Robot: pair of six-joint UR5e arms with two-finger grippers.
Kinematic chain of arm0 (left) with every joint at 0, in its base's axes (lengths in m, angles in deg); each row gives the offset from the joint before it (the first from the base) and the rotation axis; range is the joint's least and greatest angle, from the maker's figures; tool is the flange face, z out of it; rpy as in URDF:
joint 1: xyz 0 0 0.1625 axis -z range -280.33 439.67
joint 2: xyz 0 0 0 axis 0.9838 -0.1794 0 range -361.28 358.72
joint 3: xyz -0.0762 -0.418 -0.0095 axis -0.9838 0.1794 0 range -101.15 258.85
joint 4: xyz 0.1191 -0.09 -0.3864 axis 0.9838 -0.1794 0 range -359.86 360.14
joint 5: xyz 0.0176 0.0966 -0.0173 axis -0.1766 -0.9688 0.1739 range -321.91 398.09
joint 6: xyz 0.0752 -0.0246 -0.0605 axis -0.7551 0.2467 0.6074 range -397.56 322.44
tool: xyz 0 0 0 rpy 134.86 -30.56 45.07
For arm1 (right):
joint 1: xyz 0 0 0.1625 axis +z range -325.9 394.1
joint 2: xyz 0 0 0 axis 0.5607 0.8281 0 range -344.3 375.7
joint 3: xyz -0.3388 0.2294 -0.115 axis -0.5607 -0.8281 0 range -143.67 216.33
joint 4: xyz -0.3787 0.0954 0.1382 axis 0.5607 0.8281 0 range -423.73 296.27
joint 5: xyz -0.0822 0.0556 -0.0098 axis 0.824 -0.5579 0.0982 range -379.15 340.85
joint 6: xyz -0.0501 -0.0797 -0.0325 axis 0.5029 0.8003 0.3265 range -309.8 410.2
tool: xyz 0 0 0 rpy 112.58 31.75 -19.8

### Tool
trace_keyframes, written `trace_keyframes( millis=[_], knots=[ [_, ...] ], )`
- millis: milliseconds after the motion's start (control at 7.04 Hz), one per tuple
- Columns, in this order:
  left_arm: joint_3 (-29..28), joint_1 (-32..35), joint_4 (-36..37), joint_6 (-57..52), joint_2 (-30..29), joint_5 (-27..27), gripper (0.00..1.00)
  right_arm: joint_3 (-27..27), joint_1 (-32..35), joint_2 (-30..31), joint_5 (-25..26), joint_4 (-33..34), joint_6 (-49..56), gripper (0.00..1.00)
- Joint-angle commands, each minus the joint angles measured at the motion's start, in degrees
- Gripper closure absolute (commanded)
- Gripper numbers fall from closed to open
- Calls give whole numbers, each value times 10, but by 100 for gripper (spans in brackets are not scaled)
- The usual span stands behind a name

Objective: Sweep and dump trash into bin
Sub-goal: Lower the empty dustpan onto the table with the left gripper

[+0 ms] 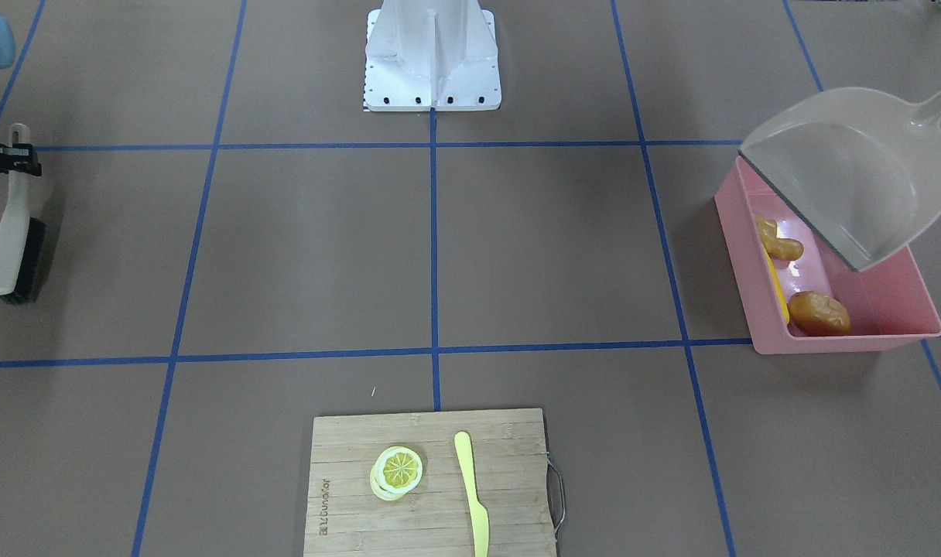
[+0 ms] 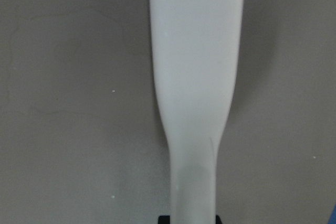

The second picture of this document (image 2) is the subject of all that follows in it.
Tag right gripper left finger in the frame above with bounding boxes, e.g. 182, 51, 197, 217
157, 215, 170, 224

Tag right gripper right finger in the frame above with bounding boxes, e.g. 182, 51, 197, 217
215, 215, 222, 224

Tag beige hand brush black bristles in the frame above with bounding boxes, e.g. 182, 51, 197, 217
150, 0, 244, 223

